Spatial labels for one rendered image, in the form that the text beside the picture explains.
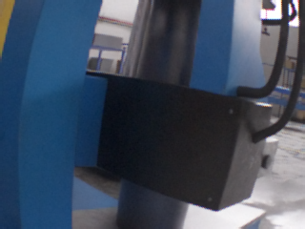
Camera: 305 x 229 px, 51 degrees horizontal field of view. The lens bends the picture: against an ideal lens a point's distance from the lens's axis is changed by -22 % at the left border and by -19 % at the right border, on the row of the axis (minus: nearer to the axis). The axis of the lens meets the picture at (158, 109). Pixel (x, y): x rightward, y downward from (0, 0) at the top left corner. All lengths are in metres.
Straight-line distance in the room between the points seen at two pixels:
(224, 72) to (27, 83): 0.35
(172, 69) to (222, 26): 0.36
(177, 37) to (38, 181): 0.53
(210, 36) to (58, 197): 0.45
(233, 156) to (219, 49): 0.18
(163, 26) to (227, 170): 0.50
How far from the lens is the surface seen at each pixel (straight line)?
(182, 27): 0.99
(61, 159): 0.76
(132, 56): 2.46
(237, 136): 0.62
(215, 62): 0.65
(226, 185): 0.64
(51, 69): 0.71
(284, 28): 0.68
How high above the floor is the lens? 0.62
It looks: 5 degrees down
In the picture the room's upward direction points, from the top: 10 degrees clockwise
